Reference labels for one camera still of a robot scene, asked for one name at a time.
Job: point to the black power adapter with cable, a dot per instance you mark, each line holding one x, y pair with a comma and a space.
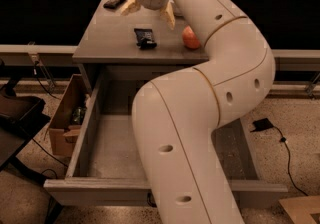
265, 124

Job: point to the red apple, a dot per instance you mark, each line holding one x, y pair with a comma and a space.
189, 38

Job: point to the cardboard piece bottom right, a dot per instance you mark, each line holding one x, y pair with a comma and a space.
302, 210

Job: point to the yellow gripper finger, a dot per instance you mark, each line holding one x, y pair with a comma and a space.
166, 13
130, 6

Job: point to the black drawer handle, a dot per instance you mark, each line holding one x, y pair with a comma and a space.
150, 200

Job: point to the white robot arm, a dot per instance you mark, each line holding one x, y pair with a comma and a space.
175, 114

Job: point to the dark blue rxbar wrapper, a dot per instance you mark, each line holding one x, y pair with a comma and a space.
145, 38

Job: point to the black chair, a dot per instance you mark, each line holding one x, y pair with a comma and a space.
21, 119

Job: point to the grey cabinet with counter top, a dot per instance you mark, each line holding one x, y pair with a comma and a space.
113, 34

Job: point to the black snack bar on counter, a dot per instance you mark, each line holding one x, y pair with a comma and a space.
113, 4

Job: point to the white bowl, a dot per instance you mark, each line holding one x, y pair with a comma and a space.
176, 11

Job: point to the cardboard box on floor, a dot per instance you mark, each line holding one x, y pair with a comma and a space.
63, 132

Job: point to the green item in box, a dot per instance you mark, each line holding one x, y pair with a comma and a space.
78, 115

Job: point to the open grey top drawer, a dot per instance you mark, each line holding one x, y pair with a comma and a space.
105, 168

